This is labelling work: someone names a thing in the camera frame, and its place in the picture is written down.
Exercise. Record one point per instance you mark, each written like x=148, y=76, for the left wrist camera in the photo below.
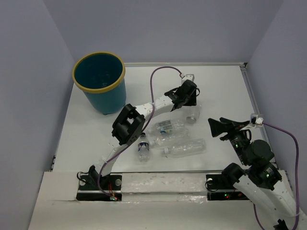
x=184, y=77

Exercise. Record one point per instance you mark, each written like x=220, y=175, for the clear bottle white cap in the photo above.
x=185, y=149

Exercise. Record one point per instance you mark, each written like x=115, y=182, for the small bottle black cap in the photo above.
x=143, y=148

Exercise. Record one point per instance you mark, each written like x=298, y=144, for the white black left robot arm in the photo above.
x=133, y=120

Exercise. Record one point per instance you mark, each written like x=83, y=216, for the crushed clear plastic bottle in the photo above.
x=169, y=139

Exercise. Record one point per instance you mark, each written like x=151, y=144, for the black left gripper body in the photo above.
x=185, y=97

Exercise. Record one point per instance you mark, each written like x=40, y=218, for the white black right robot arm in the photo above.
x=261, y=182

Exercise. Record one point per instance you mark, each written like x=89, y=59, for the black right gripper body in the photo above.
x=238, y=141

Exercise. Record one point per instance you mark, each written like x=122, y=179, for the teal bin yellow rim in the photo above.
x=100, y=76

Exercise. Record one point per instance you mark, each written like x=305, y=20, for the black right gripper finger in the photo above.
x=216, y=127
x=228, y=123

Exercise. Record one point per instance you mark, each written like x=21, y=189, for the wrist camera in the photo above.
x=256, y=121
x=184, y=77

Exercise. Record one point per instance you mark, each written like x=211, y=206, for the clear bottle green white label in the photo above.
x=167, y=127

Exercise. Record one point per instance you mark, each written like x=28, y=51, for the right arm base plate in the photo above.
x=219, y=190

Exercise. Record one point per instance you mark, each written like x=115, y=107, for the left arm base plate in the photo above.
x=110, y=188

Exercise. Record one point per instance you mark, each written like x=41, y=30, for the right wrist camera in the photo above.
x=256, y=121

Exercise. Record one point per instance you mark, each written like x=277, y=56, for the clear wide-mouth plastic jar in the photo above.
x=192, y=114

